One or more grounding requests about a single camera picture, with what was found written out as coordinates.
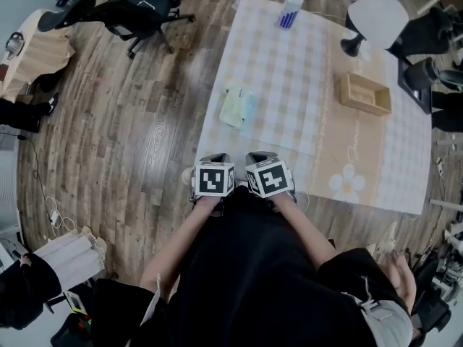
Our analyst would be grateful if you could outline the grey bag with strap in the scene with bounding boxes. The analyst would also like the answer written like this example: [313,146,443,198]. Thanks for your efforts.
[356,296,414,347]

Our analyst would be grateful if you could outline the person's right forearm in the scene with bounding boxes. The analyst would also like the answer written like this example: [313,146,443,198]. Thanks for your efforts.
[276,193,340,267]

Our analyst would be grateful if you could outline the black office chair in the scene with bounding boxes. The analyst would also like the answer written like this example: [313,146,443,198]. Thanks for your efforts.
[37,0,196,59]

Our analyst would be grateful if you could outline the person's left forearm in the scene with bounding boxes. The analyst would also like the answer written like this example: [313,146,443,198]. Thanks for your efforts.
[139,195,222,293]

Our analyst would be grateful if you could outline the white paper rolls bundle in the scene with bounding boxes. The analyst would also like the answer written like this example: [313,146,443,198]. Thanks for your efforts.
[34,226,109,291]

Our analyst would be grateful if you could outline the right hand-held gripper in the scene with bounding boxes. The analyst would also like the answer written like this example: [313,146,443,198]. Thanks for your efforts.
[245,151,299,204]

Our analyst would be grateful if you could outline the black floor cable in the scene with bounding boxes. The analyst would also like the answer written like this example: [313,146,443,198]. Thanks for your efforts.
[0,131,55,216]

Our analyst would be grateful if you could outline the black padded chair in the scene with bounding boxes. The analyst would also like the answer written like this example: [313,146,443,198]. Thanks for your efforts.
[388,7,463,59]

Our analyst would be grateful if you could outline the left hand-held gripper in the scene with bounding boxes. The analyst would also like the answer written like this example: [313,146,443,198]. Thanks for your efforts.
[187,153,236,204]

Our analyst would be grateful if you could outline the checkered beige tablecloth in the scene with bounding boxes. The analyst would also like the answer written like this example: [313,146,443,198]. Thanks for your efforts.
[197,0,433,215]

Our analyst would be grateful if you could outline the wooden tissue holder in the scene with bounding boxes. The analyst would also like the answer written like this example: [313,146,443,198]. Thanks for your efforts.
[339,71,393,117]

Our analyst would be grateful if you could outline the white bottle with blue stripes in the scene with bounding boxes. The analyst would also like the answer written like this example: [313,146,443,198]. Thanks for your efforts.
[276,0,307,30]

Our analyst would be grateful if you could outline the person's black clothing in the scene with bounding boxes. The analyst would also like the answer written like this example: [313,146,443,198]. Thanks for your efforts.
[90,185,413,347]

